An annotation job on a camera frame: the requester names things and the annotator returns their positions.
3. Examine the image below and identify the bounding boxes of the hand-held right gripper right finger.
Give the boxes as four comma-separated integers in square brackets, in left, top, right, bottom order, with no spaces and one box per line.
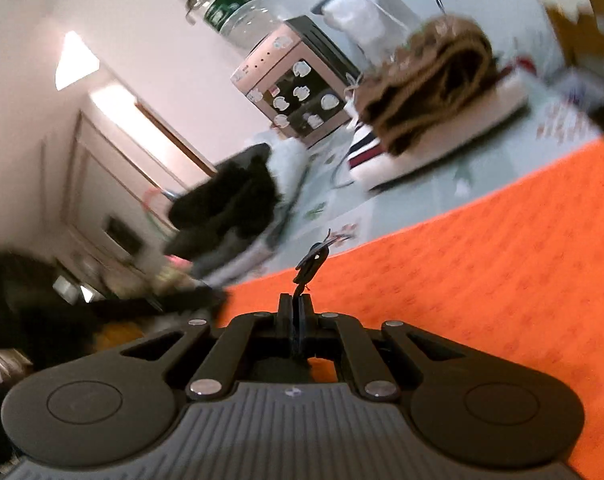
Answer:
[296,295,477,402]

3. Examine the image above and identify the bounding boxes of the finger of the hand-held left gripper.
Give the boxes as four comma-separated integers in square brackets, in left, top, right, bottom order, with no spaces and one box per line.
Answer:
[89,285,229,320]

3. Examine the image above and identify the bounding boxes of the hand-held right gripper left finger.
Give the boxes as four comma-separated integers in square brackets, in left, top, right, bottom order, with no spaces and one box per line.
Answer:
[119,294,295,402]

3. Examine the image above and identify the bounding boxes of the small black binder clip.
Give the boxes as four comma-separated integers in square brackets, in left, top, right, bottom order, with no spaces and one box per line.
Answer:
[293,229,333,292]

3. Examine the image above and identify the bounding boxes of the grey folded garment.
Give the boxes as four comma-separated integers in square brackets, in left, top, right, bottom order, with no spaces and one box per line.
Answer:
[191,237,283,287]

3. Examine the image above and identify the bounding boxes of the black fluffy garment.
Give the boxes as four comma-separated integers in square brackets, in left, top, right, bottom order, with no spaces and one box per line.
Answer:
[163,142,283,262]

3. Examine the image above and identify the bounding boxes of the white panelled door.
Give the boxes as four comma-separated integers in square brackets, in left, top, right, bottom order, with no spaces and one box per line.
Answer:
[41,109,187,273]

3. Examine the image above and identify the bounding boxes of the white fluffy garment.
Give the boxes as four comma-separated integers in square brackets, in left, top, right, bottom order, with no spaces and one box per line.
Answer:
[268,136,313,213]

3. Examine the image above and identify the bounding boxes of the orange patterned cloth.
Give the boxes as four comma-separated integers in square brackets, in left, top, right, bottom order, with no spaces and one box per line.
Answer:
[217,137,604,480]

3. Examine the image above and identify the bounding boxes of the pink water dispenser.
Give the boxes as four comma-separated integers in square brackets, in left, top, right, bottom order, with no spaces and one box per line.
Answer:
[230,15,363,149]

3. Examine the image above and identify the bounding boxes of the white striped folded garment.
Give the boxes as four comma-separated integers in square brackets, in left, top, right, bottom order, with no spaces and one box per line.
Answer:
[347,67,531,192]

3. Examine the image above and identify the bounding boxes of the ceiling light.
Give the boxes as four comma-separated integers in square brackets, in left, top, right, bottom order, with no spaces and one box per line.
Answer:
[54,30,101,92]

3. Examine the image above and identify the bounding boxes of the brown folded garment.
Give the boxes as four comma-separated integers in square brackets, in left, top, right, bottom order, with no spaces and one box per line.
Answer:
[354,15,497,157]

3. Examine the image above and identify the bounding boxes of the clear water jug green label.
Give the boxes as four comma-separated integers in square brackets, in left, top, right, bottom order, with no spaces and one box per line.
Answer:
[182,0,283,57]

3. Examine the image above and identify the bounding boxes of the white paper red print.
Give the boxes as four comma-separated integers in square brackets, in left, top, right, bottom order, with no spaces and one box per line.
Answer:
[530,94,603,147]

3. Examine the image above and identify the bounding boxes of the brown cardboard box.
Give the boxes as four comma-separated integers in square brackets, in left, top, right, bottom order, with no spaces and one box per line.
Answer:
[526,0,604,67]

